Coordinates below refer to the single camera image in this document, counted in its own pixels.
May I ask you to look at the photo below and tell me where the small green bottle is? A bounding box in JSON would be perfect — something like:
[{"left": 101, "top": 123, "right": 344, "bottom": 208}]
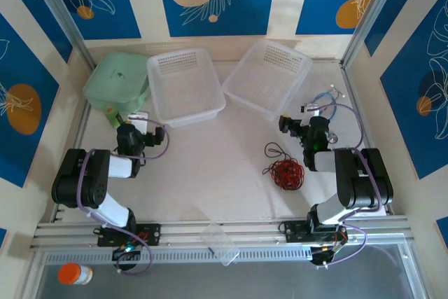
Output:
[{"left": 104, "top": 104, "right": 124, "bottom": 129}]

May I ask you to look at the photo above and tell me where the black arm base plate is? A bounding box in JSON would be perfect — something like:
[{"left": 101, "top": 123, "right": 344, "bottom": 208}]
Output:
[
  {"left": 281, "top": 220, "right": 347, "bottom": 244},
  {"left": 97, "top": 223, "right": 162, "bottom": 248}
]

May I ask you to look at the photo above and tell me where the clear plastic organiser box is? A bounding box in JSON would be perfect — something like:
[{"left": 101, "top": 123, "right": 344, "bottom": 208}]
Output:
[{"left": 199, "top": 223, "right": 242, "bottom": 267}]

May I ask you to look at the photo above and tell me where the white perforated plastic basket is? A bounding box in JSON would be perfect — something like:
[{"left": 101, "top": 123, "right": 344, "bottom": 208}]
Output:
[
  {"left": 146, "top": 46, "right": 227, "bottom": 128},
  {"left": 222, "top": 39, "right": 314, "bottom": 121}
]

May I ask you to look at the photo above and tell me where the green lidded plastic box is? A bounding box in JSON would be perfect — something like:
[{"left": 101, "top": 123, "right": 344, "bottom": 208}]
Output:
[{"left": 83, "top": 50, "right": 151, "bottom": 116}]

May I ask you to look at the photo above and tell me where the aluminium frame rail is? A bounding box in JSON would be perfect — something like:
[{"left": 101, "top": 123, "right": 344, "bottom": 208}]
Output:
[{"left": 29, "top": 214, "right": 417, "bottom": 249}]

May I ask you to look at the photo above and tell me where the grey slotted cable duct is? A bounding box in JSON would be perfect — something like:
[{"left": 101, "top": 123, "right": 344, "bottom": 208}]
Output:
[{"left": 43, "top": 245, "right": 410, "bottom": 265}]

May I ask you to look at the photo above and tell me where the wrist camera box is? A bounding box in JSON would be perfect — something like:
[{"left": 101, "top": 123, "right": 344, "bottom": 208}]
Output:
[
  {"left": 301, "top": 102, "right": 321, "bottom": 117},
  {"left": 127, "top": 112, "right": 150, "bottom": 135}
]

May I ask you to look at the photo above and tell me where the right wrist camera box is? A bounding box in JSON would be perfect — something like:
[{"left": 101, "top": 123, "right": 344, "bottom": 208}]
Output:
[{"left": 301, "top": 102, "right": 321, "bottom": 117}]

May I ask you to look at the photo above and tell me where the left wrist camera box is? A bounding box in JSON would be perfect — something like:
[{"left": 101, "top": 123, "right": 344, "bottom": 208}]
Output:
[{"left": 127, "top": 112, "right": 150, "bottom": 135}]

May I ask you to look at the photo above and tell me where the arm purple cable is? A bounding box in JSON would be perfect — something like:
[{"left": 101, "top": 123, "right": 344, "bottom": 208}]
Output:
[
  {"left": 77, "top": 118, "right": 172, "bottom": 275},
  {"left": 309, "top": 102, "right": 384, "bottom": 268}
]

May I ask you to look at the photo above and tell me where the orange-lidded jar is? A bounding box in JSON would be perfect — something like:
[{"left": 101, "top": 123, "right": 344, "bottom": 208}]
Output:
[{"left": 57, "top": 263, "right": 95, "bottom": 286}]

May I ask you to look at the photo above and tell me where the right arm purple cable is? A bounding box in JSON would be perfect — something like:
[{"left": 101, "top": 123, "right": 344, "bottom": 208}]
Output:
[{"left": 309, "top": 102, "right": 384, "bottom": 268}]

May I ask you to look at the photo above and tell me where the black cable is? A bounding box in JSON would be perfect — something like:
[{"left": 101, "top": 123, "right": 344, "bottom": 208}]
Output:
[{"left": 264, "top": 141, "right": 305, "bottom": 188}]

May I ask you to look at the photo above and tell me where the small black controller board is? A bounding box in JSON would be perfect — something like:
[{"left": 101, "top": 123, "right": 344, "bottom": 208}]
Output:
[
  {"left": 111, "top": 244, "right": 143, "bottom": 262},
  {"left": 309, "top": 232, "right": 349, "bottom": 267}
]

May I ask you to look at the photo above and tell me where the aluminium frame post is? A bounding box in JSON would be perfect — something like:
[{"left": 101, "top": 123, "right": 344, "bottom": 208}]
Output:
[
  {"left": 26, "top": 0, "right": 97, "bottom": 69},
  {"left": 341, "top": 0, "right": 409, "bottom": 69}
]

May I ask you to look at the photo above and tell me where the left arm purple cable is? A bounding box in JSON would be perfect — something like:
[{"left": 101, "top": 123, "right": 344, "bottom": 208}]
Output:
[{"left": 77, "top": 118, "right": 172, "bottom": 275}]

